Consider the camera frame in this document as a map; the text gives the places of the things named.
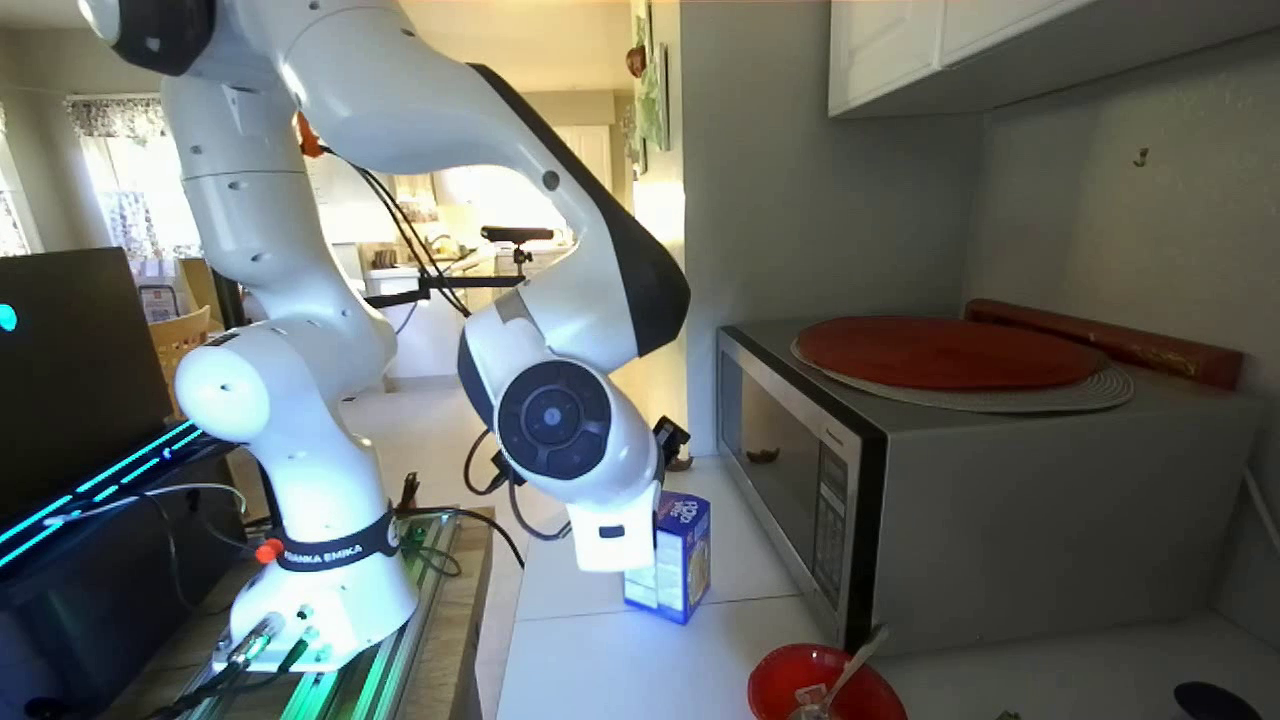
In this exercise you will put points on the black laptop screen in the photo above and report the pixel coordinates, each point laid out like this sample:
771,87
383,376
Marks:
73,374

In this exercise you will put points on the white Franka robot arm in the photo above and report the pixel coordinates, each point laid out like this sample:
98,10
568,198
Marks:
332,81

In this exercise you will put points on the blue Pop-Tarts box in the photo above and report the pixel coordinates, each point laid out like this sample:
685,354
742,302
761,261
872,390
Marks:
682,560

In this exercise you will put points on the robot mounting table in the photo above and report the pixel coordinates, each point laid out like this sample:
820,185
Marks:
453,627

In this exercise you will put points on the black round object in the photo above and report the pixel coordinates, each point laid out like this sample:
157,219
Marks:
1212,703

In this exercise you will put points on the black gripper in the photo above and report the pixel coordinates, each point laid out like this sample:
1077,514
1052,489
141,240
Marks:
670,443

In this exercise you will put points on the white wall cabinet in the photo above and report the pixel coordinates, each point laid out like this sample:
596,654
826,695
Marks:
1013,40

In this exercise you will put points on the metal spoon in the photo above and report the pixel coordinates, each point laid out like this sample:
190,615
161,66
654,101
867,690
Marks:
853,667

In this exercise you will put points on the stainless steel oven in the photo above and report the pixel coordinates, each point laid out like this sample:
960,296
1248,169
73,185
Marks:
1002,505

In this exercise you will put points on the red bowl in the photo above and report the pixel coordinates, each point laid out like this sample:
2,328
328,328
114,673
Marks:
802,682

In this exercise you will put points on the black tripod with camera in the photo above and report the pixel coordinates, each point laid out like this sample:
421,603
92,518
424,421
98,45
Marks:
519,235

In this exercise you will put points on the red plate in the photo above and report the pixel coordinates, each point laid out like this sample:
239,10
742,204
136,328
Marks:
944,354

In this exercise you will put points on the red-brown long box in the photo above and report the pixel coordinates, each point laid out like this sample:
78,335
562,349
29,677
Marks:
1147,346

